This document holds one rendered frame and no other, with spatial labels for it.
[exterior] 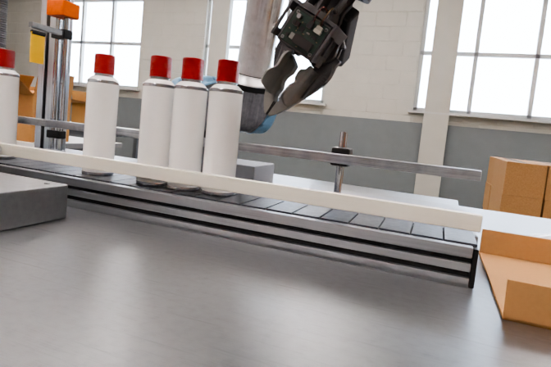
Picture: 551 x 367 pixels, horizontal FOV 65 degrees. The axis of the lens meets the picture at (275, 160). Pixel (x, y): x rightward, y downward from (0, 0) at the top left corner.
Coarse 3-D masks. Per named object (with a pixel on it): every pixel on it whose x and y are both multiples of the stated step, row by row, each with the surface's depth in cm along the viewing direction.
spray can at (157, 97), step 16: (160, 64) 68; (160, 80) 68; (144, 96) 68; (160, 96) 67; (144, 112) 68; (160, 112) 68; (144, 128) 68; (160, 128) 68; (144, 144) 68; (160, 144) 68; (144, 160) 68; (160, 160) 68
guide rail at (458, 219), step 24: (0, 144) 77; (96, 168) 69; (120, 168) 68; (144, 168) 66; (168, 168) 65; (240, 192) 61; (264, 192) 59; (288, 192) 58; (312, 192) 57; (384, 216) 54; (408, 216) 53; (432, 216) 52; (456, 216) 51; (480, 216) 50
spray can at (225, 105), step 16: (224, 64) 65; (224, 80) 65; (224, 96) 64; (240, 96) 65; (208, 112) 66; (224, 112) 64; (240, 112) 66; (208, 128) 65; (224, 128) 64; (208, 144) 65; (224, 144) 65; (208, 160) 65; (224, 160) 65; (208, 192) 65; (224, 192) 66
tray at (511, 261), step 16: (480, 240) 66; (496, 240) 65; (512, 240) 64; (528, 240) 64; (544, 240) 63; (480, 256) 64; (496, 256) 64; (512, 256) 65; (528, 256) 64; (544, 256) 63; (496, 272) 56; (512, 272) 57; (528, 272) 58; (544, 272) 59; (496, 288) 50; (512, 288) 42; (528, 288) 41; (544, 288) 41; (512, 304) 42; (528, 304) 41; (544, 304) 41; (512, 320) 42; (528, 320) 41; (544, 320) 41
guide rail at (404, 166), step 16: (64, 128) 82; (80, 128) 80; (240, 144) 69; (256, 144) 68; (320, 160) 65; (336, 160) 64; (352, 160) 63; (368, 160) 62; (384, 160) 61; (448, 176) 59; (464, 176) 58; (480, 176) 57
